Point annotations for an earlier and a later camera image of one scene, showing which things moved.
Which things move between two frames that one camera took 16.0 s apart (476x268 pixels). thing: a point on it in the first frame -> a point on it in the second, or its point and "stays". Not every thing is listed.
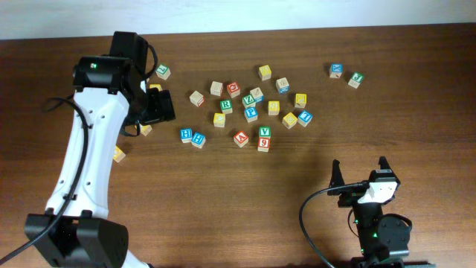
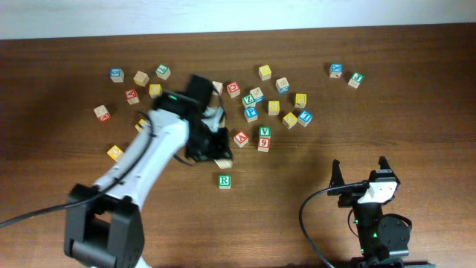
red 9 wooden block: [263, 144] stays
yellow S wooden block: [274, 107] stays
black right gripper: [349, 196] stays
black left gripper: [163, 107] -> [217, 149]
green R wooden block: [226, 106] -> [224, 181]
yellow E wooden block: [289, 120] stays
